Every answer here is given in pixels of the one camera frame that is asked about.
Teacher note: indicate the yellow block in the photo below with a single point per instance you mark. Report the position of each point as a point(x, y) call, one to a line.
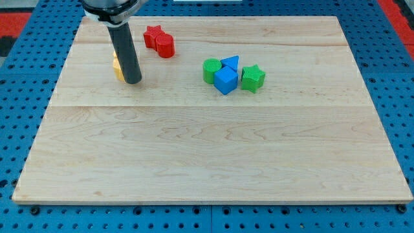
point(117, 69)

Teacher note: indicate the green cylinder block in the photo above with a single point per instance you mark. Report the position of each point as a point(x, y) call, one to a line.
point(209, 67)

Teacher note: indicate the wooden board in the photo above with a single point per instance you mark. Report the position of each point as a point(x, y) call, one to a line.
point(309, 136)

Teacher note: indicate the red cylinder block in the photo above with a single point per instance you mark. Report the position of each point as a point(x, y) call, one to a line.
point(165, 45)

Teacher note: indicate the red star block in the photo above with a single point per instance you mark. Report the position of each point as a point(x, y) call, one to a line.
point(150, 35)

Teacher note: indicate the blue triangle block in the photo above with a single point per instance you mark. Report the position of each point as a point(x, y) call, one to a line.
point(231, 62)

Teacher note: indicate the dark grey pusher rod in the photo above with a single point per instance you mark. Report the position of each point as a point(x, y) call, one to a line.
point(125, 50)

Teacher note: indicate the green star block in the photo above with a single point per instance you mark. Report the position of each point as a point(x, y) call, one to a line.
point(252, 78)

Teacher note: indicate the blue cube block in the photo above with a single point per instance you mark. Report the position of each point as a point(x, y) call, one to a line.
point(225, 80)

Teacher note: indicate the robot arm flange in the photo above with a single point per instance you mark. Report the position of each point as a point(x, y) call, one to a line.
point(112, 13)

